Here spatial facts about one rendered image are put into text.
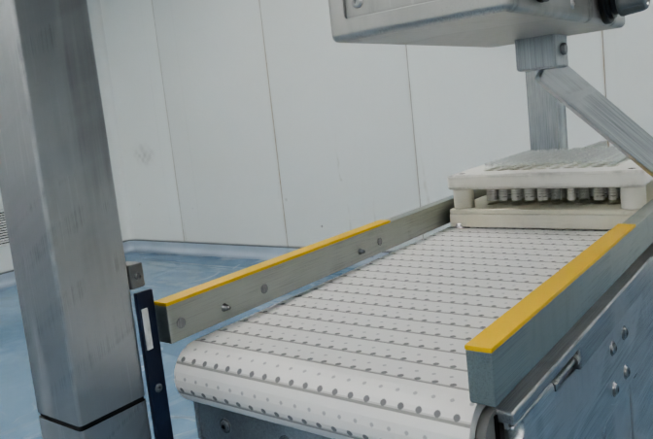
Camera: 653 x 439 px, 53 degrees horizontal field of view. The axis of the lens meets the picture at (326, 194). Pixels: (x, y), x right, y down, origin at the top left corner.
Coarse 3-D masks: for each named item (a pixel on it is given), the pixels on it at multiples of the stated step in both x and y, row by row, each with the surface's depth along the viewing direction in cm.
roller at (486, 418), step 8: (488, 408) 39; (480, 416) 38; (488, 416) 38; (496, 416) 38; (480, 424) 38; (488, 424) 38; (496, 424) 38; (480, 432) 38; (488, 432) 38; (496, 432) 38
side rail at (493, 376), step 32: (640, 224) 64; (608, 256) 55; (576, 288) 48; (544, 320) 42; (576, 320) 48; (480, 352) 36; (512, 352) 38; (544, 352) 42; (480, 384) 36; (512, 384) 38
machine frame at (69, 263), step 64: (0, 0) 45; (64, 0) 47; (0, 64) 46; (64, 64) 47; (0, 128) 48; (64, 128) 47; (64, 192) 47; (64, 256) 47; (64, 320) 47; (128, 320) 51; (64, 384) 48; (128, 384) 51
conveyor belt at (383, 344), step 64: (384, 256) 77; (448, 256) 73; (512, 256) 70; (256, 320) 58; (320, 320) 56; (384, 320) 54; (448, 320) 52; (192, 384) 51; (256, 384) 47; (320, 384) 44; (384, 384) 42; (448, 384) 41
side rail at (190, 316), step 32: (480, 192) 99; (384, 224) 78; (416, 224) 84; (320, 256) 68; (352, 256) 72; (224, 288) 57; (256, 288) 60; (288, 288) 64; (160, 320) 53; (192, 320) 54; (224, 320) 57
